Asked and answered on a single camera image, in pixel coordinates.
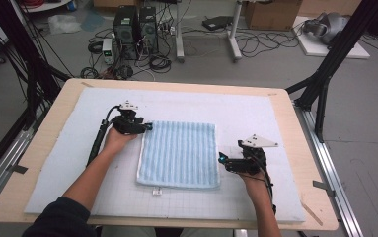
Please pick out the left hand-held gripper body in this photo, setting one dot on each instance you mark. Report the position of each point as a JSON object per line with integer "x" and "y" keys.
{"x": 125, "y": 125}

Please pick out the grey headset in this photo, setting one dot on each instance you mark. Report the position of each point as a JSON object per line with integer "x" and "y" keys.
{"x": 328, "y": 26}

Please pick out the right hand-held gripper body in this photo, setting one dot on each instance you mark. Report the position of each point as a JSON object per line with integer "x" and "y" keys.
{"x": 247, "y": 164}

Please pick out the light blue striped towel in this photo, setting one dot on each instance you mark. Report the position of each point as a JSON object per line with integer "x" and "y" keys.
{"x": 180, "y": 154}

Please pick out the black tape piece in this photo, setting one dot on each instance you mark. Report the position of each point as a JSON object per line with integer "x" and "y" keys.
{"x": 19, "y": 169}
{"x": 323, "y": 187}

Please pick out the aluminium rail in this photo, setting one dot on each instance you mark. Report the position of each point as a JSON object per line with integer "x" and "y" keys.
{"x": 331, "y": 171}
{"x": 2, "y": 164}

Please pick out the white foam mat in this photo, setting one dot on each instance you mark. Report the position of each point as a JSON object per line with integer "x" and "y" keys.
{"x": 242, "y": 108}

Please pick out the black metal frame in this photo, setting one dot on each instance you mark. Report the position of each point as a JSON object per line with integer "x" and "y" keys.
{"x": 334, "y": 52}
{"x": 28, "y": 59}

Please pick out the thin wooden stick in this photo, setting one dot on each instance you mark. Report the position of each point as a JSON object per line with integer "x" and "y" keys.
{"x": 311, "y": 214}

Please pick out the black computer tower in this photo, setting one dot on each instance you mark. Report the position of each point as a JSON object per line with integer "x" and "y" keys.
{"x": 148, "y": 29}
{"x": 125, "y": 31}

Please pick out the person's right hand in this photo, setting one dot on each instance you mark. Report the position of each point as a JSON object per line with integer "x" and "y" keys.
{"x": 257, "y": 187}

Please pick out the white floor board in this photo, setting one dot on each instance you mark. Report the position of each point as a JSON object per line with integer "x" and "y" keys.
{"x": 315, "y": 49}

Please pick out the large cardboard box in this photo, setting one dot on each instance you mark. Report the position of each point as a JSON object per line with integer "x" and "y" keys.
{"x": 331, "y": 6}

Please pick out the white power supply unit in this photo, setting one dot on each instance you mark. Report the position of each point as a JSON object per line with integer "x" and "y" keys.
{"x": 108, "y": 51}

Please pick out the clear plastic bag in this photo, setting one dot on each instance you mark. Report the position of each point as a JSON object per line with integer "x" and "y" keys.
{"x": 64, "y": 23}

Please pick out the flat black device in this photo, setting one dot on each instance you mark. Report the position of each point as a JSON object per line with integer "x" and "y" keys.
{"x": 216, "y": 22}

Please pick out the open cardboard box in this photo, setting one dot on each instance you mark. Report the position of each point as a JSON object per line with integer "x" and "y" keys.
{"x": 272, "y": 15}

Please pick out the white desk with grey legs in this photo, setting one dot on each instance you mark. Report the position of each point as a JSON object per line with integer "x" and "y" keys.
{"x": 180, "y": 33}

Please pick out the person's left hand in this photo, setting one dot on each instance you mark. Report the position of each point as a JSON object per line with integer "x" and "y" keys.
{"x": 117, "y": 141}

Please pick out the person's dark sleeve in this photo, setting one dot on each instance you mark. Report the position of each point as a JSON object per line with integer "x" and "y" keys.
{"x": 58, "y": 220}

